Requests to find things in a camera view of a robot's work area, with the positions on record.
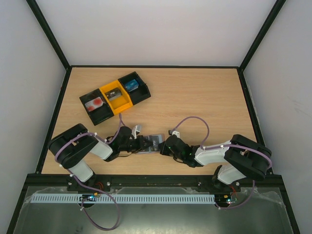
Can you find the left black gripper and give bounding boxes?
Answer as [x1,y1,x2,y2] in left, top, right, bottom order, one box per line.
[119,136,153,154]

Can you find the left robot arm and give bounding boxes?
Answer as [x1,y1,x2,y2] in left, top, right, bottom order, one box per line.
[48,123,153,184]

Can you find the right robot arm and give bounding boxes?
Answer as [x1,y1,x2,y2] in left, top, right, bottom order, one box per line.
[158,134,272,191]

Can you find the black VIP card stack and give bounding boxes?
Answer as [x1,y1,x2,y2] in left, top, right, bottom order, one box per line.
[105,88,122,101]

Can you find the blue card stack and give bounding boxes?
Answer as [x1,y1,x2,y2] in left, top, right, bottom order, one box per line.
[124,79,139,92]

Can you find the white red card stack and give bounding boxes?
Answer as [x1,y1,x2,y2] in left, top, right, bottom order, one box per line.
[85,97,104,112]

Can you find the yellow middle bin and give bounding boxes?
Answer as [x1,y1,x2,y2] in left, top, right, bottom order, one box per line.
[99,80,133,116]

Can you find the right black bin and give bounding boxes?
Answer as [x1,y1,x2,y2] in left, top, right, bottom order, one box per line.
[118,72,151,105]

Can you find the black bin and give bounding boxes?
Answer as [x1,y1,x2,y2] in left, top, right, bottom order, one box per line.
[118,72,151,105]
[79,89,114,126]

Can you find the left black bin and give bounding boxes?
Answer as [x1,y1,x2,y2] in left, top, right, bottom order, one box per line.
[79,89,114,126]

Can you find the grey metal front plate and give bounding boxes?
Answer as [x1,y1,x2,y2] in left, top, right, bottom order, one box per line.
[14,187,293,234]

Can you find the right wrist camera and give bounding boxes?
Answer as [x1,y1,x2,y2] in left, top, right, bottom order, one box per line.
[168,130,180,138]

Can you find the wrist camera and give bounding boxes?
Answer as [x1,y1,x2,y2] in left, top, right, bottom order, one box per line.
[132,125,142,139]
[168,130,180,138]

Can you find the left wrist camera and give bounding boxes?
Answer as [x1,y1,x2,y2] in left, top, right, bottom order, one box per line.
[132,125,142,139]

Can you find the light blue cable duct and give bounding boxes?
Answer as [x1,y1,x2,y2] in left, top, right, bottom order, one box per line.
[30,194,215,204]

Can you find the black enclosure frame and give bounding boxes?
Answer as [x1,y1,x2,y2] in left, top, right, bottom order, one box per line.
[7,0,300,234]

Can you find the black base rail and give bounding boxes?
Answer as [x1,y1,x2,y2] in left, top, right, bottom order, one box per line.
[24,173,285,195]

